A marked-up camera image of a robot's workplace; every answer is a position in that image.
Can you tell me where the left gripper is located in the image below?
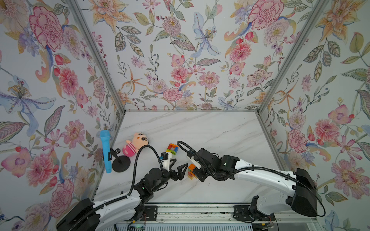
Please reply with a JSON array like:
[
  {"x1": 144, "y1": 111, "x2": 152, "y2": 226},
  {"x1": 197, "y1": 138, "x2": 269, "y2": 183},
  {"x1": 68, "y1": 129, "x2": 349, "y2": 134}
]
[{"x1": 151, "y1": 160, "x2": 188, "y2": 193}]

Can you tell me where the orange tall long brick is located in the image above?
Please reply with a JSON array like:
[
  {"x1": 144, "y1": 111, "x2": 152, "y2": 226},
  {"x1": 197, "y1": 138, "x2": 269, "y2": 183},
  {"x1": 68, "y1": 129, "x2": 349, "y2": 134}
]
[{"x1": 169, "y1": 143, "x2": 179, "y2": 150}]

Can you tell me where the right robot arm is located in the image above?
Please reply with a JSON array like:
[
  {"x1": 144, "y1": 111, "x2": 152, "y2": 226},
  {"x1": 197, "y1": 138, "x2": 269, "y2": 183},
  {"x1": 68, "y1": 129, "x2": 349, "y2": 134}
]
[{"x1": 187, "y1": 148, "x2": 318, "y2": 220}]

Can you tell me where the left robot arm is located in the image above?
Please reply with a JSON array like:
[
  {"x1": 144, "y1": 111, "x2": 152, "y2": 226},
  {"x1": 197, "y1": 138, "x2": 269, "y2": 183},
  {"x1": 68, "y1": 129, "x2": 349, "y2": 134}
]
[{"x1": 56, "y1": 164, "x2": 188, "y2": 231}]

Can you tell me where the plush doll pink dress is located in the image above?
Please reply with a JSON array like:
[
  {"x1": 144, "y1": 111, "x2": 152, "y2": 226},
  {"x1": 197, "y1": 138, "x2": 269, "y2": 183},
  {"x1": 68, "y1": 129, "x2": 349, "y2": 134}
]
[{"x1": 122, "y1": 132, "x2": 149, "y2": 157}]

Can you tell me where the blue toy microphone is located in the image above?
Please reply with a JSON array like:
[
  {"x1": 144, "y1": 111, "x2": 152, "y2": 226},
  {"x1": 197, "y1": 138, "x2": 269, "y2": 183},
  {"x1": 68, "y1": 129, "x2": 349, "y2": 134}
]
[{"x1": 100, "y1": 130, "x2": 112, "y2": 174}]

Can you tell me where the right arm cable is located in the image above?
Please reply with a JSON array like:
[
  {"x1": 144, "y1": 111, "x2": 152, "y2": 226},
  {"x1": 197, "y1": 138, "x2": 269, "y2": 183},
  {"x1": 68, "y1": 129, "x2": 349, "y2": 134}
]
[{"x1": 177, "y1": 141, "x2": 326, "y2": 217}]

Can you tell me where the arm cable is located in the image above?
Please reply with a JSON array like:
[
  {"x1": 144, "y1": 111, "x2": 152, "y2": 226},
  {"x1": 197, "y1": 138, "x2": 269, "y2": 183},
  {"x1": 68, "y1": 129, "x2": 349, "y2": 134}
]
[
  {"x1": 177, "y1": 141, "x2": 326, "y2": 217},
  {"x1": 67, "y1": 145, "x2": 162, "y2": 231}
]

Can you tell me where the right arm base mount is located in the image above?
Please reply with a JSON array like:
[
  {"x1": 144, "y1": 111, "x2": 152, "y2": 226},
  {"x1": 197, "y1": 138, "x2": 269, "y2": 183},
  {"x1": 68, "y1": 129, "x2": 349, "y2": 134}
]
[{"x1": 233, "y1": 195, "x2": 275, "y2": 223}]

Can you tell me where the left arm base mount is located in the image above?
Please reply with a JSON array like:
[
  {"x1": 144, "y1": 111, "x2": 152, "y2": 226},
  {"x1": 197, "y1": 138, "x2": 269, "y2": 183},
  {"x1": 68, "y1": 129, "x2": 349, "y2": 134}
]
[{"x1": 131, "y1": 203, "x2": 158, "y2": 221}]

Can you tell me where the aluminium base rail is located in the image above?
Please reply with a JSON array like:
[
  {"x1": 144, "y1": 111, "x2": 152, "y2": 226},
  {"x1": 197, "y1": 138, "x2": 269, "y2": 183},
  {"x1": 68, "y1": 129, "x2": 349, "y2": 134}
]
[{"x1": 70, "y1": 203, "x2": 319, "y2": 224}]

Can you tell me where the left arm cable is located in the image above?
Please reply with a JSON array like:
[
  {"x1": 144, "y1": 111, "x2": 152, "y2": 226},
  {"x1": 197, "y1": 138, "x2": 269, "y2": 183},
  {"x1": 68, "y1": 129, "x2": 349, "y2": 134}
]
[{"x1": 67, "y1": 145, "x2": 162, "y2": 231}]

